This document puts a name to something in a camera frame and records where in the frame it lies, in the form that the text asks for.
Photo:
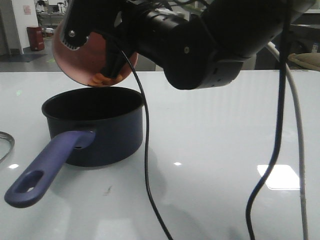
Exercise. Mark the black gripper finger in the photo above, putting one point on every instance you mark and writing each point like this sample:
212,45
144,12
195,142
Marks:
86,16

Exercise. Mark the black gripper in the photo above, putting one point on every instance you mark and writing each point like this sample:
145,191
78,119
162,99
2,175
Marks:
159,35

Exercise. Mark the orange ham slice pile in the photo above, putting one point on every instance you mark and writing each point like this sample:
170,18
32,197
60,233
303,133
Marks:
98,80

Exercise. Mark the pink plastic bowl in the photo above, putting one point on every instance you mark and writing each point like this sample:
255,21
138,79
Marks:
82,64

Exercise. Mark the glass lid with blue knob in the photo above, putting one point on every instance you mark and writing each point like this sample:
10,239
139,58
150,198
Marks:
7,143

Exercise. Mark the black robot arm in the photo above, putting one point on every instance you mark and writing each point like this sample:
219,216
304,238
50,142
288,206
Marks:
240,28

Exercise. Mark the red trash bin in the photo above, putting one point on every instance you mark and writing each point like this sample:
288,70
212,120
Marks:
36,41

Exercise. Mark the dark blue saucepan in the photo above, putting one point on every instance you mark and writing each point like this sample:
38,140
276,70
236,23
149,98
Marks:
88,127

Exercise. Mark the beige sofa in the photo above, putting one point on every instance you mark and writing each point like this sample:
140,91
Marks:
310,61

